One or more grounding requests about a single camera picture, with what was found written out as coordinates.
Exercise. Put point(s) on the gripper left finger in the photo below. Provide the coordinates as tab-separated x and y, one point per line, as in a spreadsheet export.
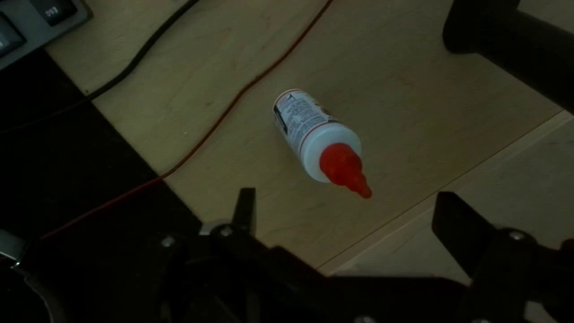
233	251

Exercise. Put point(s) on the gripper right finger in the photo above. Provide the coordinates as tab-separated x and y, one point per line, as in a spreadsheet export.
497	251

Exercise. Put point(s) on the white glue bottle red cap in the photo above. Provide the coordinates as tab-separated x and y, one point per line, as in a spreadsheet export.
319	139

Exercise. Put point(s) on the black cylindrical object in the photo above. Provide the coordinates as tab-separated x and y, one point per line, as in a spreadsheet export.
506	40

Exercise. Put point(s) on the grey keyboard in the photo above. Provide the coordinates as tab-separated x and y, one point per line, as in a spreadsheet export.
31	24

